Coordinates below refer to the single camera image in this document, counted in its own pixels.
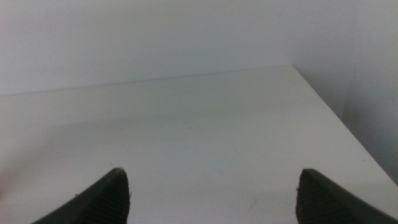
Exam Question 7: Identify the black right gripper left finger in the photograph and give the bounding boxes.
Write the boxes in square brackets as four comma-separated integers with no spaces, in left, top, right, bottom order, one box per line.
[30,167,131,224]

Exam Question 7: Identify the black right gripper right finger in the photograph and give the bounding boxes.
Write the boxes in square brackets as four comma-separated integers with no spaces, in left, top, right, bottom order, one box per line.
[295,169,398,224]

